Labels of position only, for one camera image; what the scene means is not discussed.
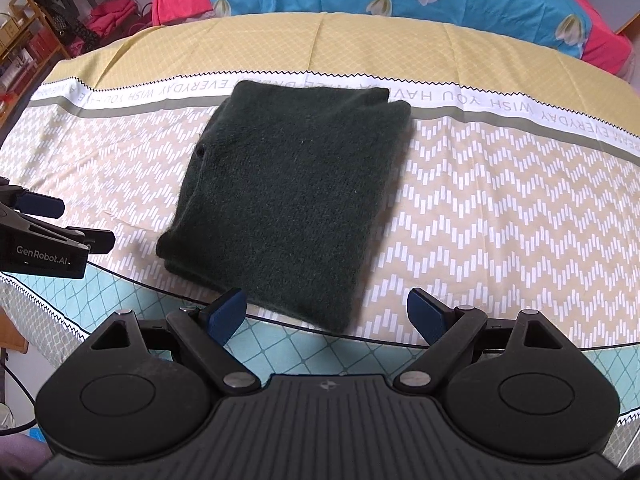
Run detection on red bed sheet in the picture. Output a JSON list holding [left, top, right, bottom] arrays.
[[150, 0, 634, 76]]

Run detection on dark green knit sweater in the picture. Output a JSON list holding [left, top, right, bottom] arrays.
[[156, 80, 411, 333]]

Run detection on wooden shelf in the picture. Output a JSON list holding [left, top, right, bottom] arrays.
[[1, 0, 70, 127]]

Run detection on wooden headboard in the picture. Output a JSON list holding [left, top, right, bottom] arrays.
[[617, 12, 640, 34]]

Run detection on red bags on floor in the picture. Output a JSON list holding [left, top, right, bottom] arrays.
[[67, 0, 152, 56]]

